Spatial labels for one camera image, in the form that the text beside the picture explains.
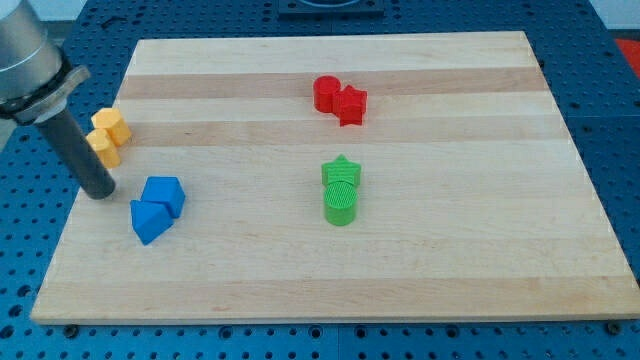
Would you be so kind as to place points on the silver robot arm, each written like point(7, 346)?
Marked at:
point(36, 80)

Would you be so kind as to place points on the yellow hexagon block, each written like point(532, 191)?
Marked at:
point(112, 121)

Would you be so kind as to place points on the green cylinder block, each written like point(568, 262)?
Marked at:
point(340, 203)

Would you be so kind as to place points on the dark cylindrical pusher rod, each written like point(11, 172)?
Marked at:
point(68, 141)

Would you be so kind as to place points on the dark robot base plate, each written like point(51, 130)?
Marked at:
point(295, 8)

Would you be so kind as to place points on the yellow cylinder block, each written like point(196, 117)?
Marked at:
point(101, 143)

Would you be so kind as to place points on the red star block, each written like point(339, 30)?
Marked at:
point(349, 106)

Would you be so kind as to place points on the blue cube block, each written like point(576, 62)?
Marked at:
point(167, 191)

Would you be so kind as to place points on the blue triangle block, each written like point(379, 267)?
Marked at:
point(149, 220)

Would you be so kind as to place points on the wooden board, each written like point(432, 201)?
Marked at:
point(373, 178)

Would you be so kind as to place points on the red cylinder block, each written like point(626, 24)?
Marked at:
point(325, 89)

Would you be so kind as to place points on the green star block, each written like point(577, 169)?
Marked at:
point(341, 170)

